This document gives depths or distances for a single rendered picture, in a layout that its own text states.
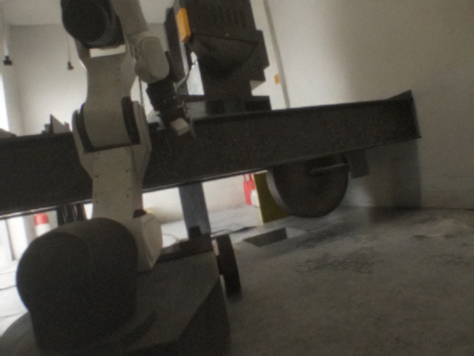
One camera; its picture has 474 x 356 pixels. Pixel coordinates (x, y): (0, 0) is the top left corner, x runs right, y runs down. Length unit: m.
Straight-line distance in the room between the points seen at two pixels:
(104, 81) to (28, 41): 3.73
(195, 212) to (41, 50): 3.21
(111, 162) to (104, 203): 0.12
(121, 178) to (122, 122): 0.16
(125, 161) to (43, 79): 3.62
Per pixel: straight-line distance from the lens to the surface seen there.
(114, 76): 0.94
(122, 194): 0.75
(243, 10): 1.92
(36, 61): 4.49
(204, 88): 1.66
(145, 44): 0.84
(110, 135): 0.84
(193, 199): 2.11
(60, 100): 4.22
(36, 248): 0.48
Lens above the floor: 0.37
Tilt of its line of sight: 2 degrees up
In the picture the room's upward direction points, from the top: 11 degrees counter-clockwise
